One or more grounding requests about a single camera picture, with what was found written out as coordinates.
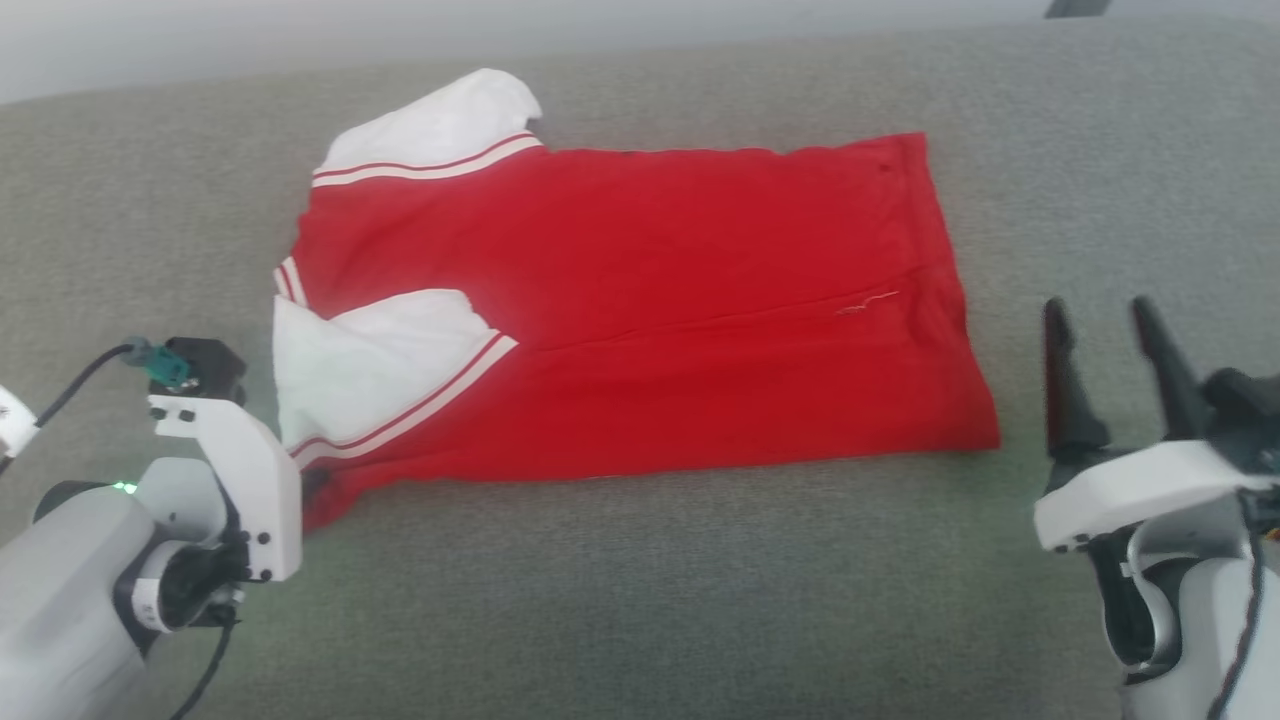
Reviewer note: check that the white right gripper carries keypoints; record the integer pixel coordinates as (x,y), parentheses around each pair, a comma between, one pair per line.
(1130,490)

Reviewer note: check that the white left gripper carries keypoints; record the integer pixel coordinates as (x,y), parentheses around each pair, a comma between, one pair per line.
(265,500)

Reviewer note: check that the red and white garment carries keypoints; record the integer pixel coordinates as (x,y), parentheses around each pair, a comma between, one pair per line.
(680,300)

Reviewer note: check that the grey fabric sofa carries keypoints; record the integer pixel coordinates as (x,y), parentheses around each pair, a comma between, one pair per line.
(700,600)

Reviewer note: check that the grey metal pole with bracket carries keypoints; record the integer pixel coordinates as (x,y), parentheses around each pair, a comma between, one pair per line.
(1075,8)

